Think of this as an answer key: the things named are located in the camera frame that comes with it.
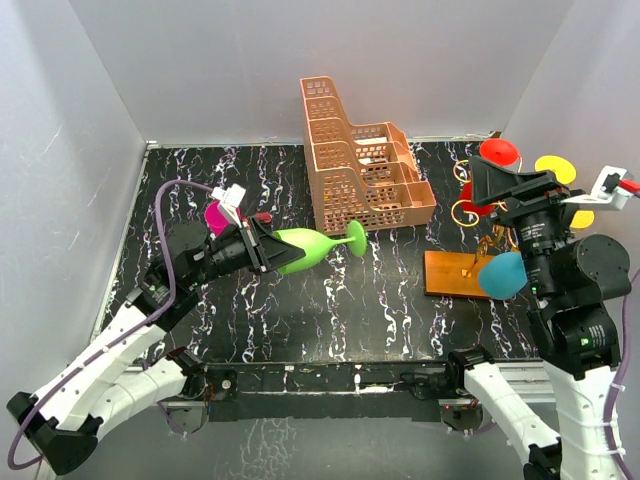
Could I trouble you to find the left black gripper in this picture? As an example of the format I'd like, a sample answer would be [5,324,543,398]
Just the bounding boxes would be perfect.
[187,215,305,287]

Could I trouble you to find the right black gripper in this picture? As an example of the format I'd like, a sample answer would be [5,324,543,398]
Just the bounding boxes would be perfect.
[467,154,583,295]

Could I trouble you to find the green plastic wine glass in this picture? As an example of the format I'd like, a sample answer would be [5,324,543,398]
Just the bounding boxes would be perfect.
[274,220,368,275]

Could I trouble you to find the magenta plastic wine glass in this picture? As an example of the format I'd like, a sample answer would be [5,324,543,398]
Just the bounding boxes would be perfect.
[204,200,241,237]

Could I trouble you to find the blue plastic wine glass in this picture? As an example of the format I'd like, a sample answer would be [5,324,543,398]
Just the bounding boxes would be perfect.
[477,252,528,300]

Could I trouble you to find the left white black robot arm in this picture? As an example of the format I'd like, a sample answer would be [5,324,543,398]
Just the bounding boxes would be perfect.
[7,218,308,476]

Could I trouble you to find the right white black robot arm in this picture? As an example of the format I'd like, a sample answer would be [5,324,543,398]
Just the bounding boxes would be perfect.
[445,156,639,479]

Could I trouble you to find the red plastic wine glass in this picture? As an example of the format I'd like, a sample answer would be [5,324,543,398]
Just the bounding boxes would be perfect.
[459,138,522,217]

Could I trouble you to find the orange yellow wine glass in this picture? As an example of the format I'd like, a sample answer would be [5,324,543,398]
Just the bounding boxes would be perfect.
[534,155,577,185]

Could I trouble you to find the yellow plastic wine glass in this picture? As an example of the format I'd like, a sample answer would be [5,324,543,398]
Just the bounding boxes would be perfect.
[570,210,595,231]

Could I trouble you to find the peach plastic file organizer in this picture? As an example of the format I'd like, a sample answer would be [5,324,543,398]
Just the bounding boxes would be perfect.
[300,76,436,235]

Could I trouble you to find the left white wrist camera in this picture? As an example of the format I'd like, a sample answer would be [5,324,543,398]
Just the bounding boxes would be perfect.
[211,184,246,226]

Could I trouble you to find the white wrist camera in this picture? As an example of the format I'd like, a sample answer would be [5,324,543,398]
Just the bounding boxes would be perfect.
[563,166,639,211]
[211,184,246,226]

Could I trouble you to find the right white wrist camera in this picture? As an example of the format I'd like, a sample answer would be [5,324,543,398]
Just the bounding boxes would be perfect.
[563,166,639,211]

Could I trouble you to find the gold wire wooden glass rack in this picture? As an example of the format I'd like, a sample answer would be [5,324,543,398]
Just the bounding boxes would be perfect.
[423,154,531,300]

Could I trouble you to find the black front mounting rail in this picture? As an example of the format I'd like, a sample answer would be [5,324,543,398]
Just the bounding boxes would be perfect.
[201,361,455,422]

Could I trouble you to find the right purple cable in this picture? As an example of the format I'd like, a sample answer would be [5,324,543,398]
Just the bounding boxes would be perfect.
[602,267,640,480]

